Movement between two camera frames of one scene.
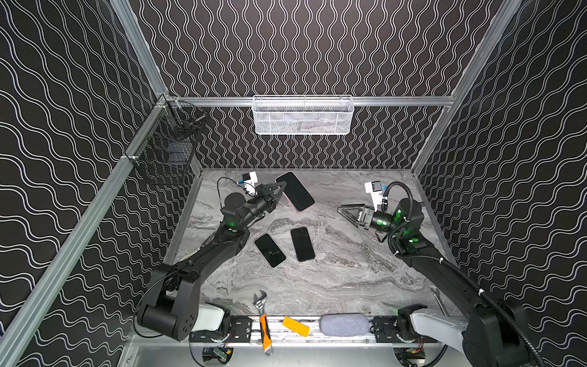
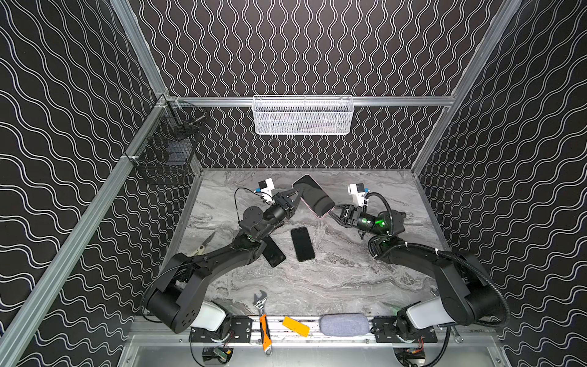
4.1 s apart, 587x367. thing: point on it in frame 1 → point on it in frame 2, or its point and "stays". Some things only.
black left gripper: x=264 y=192 → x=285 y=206
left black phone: x=270 y=250 stays
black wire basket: x=164 y=154 stays
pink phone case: x=291 y=203 → x=319 y=185
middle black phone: x=303 y=244 stays
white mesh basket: x=303 y=115 stays
